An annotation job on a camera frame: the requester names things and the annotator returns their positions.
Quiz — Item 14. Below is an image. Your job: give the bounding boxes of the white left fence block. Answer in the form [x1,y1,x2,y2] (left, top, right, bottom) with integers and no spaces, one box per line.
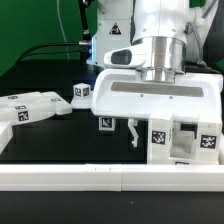
[0,122,13,154]

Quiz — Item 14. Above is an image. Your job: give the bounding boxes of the white long chair back part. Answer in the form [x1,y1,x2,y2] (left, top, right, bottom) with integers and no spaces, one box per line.
[0,91,72,115]

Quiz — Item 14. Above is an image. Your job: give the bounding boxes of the white tagged bar part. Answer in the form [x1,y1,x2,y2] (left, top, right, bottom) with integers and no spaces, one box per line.
[0,103,55,126]

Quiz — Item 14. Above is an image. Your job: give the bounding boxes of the paper sheet with tags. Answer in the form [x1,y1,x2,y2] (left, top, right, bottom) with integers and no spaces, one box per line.
[71,98,92,109]

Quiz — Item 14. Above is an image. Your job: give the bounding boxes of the rear white tagged cube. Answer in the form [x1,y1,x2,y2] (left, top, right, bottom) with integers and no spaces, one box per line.
[73,83,91,99]

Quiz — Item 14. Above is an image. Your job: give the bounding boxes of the white chair seat part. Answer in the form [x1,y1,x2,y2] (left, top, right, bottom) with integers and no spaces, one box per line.
[147,119,221,166]

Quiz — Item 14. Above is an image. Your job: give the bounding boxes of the grey braided cable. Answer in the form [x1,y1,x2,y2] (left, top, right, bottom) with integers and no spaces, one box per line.
[184,0,221,68]

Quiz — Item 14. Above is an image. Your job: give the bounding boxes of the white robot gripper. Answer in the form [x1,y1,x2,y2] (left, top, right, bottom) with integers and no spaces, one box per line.
[91,47,223,147]

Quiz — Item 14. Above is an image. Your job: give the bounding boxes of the black cables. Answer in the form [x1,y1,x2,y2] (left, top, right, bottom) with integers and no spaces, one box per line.
[16,40,93,64]

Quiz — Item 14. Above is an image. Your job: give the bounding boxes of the white front fence rail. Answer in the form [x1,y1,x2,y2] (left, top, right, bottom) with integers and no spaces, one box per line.
[0,164,224,192]

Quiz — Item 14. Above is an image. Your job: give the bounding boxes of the thin white cable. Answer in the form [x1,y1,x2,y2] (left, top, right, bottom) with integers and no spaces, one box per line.
[56,0,72,61]

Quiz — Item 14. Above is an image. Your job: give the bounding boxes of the small white tagged cube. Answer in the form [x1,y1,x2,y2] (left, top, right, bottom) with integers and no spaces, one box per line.
[99,117,116,131]

